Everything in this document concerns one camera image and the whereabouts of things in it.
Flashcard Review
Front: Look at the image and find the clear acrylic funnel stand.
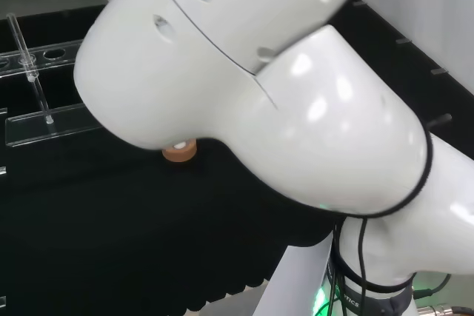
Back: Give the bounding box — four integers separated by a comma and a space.
0, 14, 108, 148

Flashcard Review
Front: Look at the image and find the black bench cloth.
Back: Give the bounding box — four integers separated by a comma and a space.
0, 0, 474, 316

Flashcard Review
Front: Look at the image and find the black cable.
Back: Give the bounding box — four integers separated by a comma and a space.
330, 218, 453, 316

